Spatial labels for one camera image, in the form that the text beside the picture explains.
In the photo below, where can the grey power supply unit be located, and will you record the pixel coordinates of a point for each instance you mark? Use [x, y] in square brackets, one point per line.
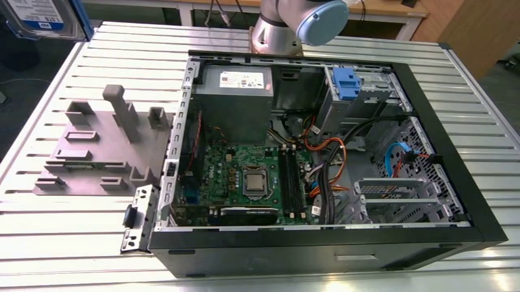
[235, 115]

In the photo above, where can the silver drive cage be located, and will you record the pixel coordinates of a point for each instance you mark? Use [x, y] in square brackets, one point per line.
[345, 115]

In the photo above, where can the brown wooden cabinet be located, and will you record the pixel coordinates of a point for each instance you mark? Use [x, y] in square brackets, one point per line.
[467, 30]

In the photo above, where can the blue drive cage latch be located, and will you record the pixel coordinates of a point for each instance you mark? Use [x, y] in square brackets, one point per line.
[345, 86]

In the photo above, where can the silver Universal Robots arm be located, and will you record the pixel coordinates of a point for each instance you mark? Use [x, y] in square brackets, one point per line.
[279, 39]

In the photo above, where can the green RAM stick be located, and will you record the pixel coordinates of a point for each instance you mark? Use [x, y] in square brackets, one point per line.
[87, 167]

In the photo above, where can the black chair caster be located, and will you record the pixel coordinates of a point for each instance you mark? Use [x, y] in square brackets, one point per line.
[512, 62]

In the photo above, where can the black open PC case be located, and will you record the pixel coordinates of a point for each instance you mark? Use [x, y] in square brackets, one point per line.
[283, 252]

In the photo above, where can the metal disk bay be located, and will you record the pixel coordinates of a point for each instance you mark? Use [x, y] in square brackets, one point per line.
[402, 201]

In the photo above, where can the metal slot bracket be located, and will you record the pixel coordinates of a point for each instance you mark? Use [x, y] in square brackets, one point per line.
[144, 222]

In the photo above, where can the black RAM slot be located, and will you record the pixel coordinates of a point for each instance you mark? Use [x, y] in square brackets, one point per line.
[286, 182]

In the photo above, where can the black graphics card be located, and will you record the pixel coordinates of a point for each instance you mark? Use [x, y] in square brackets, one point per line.
[247, 215]

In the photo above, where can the hard disk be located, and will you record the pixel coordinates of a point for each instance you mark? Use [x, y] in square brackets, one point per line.
[40, 21]

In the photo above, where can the black bracket latch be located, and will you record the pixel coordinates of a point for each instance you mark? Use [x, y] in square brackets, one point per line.
[130, 216]

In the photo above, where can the silver CPU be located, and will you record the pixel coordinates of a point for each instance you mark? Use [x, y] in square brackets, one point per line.
[257, 182]

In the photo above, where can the CPU socket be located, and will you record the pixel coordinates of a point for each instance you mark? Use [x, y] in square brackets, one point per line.
[257, 170]

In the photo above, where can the green motherboard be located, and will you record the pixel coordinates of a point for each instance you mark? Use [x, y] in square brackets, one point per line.
[227, 158]

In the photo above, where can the grey parts rack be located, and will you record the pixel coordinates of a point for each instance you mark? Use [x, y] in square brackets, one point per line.
[102, 152]

